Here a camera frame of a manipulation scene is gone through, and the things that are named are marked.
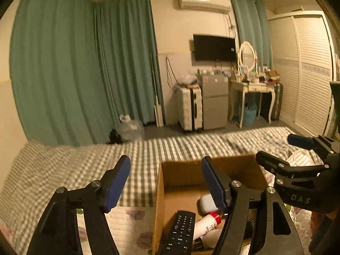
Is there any white louvered wardrobe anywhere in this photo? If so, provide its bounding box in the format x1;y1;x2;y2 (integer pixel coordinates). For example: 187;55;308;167
269;10;336;135

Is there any clear water jug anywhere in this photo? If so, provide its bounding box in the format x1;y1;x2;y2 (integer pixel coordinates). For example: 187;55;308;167
116;115;145;143

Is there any white oval vanity mirror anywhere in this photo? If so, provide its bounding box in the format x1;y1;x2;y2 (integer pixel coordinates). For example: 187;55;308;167
237;41;258;71

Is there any green window curtain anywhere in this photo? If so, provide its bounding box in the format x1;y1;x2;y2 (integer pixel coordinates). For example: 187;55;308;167
231;0;273;69

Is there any black wall television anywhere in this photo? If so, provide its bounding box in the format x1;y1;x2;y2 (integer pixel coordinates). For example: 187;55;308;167
193;35;237;62

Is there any black remote control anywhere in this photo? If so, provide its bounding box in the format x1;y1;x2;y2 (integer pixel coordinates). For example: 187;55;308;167
159;211;195;255

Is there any white air conditioner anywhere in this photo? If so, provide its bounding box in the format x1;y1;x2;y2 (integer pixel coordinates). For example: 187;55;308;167
178;0;231;13

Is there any grey checked bed sheet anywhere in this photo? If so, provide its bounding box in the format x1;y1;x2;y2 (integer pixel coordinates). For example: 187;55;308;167
1;127;296;254

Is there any white bottle red cap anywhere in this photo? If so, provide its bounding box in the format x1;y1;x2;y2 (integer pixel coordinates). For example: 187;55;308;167
193;212;221;240

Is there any brown cardboard box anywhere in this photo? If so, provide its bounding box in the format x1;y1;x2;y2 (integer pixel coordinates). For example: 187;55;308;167
152;154;267;254

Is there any dark suitcase by table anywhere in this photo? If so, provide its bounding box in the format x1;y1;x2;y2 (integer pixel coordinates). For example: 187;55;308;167
271;83;283;120

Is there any large green curtain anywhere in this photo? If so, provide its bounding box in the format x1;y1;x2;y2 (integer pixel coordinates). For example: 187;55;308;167
9;0;161;146

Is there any large white power adapter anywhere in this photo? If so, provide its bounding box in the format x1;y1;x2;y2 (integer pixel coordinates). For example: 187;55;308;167
201;229;222;249

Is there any white suitcase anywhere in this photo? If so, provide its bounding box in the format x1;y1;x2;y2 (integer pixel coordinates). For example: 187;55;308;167
176;85;203;131

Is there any white floral quilt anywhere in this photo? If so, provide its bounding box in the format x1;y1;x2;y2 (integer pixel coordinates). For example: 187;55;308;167
0;148;325;255

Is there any grey mini fridge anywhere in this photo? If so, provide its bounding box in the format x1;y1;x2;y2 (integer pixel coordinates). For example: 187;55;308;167
201;75;229;130

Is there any blue storage basket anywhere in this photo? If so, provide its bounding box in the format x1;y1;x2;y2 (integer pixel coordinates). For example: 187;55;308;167
242;103;258;126

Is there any white dressing table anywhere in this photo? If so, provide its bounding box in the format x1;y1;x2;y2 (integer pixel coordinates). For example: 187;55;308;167
229;79;276;128

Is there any pale blue earbuds case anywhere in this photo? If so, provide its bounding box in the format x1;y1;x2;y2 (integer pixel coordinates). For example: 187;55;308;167
199;194;218;214

